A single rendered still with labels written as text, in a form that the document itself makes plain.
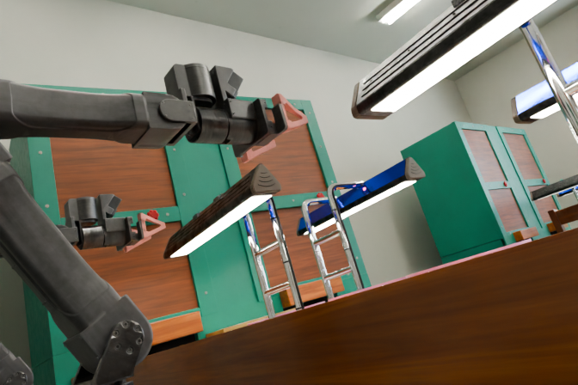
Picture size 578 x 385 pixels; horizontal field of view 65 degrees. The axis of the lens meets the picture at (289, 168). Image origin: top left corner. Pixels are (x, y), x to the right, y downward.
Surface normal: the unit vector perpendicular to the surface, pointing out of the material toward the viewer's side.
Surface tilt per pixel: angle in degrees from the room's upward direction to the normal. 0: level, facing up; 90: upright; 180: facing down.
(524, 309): 90
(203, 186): 90
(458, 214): 90
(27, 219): 89
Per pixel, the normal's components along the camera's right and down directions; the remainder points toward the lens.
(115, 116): 0.51, -0.34
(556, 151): -0.75, 0.01
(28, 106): 0.74, -0.35
